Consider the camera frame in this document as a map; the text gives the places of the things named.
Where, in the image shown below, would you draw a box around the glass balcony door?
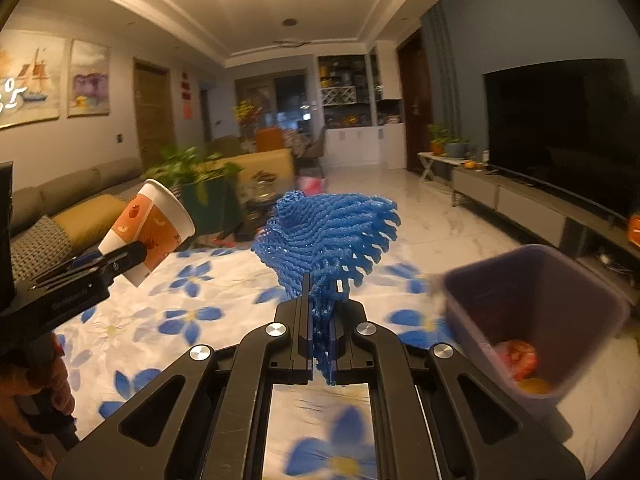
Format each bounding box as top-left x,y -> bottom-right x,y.
235,70 -> 311,141

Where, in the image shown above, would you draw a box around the grey television cabinet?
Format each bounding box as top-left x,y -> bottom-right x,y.
450,165 -> 640,271

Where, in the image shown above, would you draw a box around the white display cabinet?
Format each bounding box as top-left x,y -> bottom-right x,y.
317,42 -> 406,168

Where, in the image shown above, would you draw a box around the red wall decorations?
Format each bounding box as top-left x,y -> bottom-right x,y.
180,72 -> 193,121

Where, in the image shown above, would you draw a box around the dark coffee table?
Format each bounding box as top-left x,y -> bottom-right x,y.
240,170 -> 281,241

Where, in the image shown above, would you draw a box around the small orange paper cup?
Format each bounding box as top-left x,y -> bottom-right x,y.
97,178 -> 196,288

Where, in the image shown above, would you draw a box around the black flat television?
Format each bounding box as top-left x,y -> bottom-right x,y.
482,57 -> 640,221

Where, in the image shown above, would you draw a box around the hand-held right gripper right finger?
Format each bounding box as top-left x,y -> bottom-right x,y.
330,279 -> 586,480

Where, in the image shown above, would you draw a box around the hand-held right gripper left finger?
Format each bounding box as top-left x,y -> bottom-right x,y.
52,272 -> 313,480

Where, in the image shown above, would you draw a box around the grey plastic bin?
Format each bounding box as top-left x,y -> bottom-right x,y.
442,244 -> 632,413

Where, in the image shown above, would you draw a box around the teal planter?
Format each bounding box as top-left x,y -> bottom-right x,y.
181,180 -> 241,236

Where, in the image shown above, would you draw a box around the white side table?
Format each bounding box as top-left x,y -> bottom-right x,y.
417,151 -> 456,183

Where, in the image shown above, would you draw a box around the grey sofa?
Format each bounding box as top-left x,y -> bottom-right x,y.
10,147 -> 296,281

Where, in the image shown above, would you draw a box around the red white plastic bag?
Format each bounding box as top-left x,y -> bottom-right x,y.
492,339 -> 540,381

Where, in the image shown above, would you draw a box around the green pothos plant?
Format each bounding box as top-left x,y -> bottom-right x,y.
145,145 -> 246,206

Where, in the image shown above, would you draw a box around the blue floral tablecloth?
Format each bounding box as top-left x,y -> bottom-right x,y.
50,247 -> 451,480

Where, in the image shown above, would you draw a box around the plant in orange pot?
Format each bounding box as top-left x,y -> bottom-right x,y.
427,124 -> 448,156

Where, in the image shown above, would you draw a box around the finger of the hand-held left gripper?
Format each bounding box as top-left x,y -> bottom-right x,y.
37,240 -> 149,288

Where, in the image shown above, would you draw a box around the sailboat painting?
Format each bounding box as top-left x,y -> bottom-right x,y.
0,30 -> 67,128

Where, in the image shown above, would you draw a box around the purple painting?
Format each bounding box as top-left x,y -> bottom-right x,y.
67,39 -> 111,118

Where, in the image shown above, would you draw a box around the yellow cushion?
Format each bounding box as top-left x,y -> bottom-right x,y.
52,195 -> 131,251

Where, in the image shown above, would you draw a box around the blue foam net sleeve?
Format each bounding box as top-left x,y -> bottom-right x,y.
250,190 -> 403,386

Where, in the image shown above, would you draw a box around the light wooden door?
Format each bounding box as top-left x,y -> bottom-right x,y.
132,57 -> 176,161

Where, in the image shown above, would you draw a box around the orange chair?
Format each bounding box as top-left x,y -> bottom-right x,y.
256,127 -> 283,153

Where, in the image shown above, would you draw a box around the large houndstooth cushion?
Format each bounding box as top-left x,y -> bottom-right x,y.
10,216 -> 73,281

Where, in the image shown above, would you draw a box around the person's left hand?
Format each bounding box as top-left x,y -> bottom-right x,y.
0,332 -> 77,476

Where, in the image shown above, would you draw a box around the dark wooden door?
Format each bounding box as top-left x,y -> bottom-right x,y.
397,27 -> 433,173

